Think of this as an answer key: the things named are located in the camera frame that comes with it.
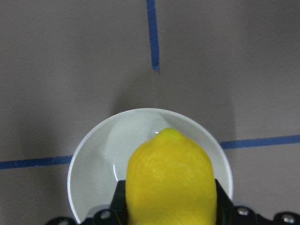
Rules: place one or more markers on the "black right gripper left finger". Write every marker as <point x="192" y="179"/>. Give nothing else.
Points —
<point x="114" y="214"/>

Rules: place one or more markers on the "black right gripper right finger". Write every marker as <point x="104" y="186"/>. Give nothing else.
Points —
<point x="230" y="214"/>

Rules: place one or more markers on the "white bowl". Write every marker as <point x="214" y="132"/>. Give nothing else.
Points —
<point x="101" y="158"/>

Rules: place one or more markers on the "yellow lemon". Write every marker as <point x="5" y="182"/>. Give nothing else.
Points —
<point x="170" y="181"/>

